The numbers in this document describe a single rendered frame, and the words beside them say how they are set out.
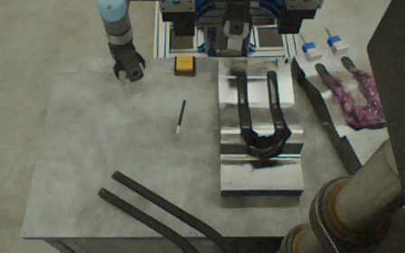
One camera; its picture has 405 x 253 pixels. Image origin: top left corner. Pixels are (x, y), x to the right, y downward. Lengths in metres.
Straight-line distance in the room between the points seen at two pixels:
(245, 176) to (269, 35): 1.35
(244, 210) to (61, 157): 0.65
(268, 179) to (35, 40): 2.04
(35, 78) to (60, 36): 0.35
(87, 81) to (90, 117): 0.16
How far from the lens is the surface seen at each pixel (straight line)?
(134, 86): 1.37
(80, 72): 1.64
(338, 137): 1.44
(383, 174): 0.44
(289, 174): 1.33
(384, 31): 0.34
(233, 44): 1.49
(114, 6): 1.12
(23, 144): 2.52
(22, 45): 2.94
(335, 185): 0.59
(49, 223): 1.40
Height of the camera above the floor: 2.07
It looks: 60 degrees down
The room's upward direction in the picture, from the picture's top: straight up
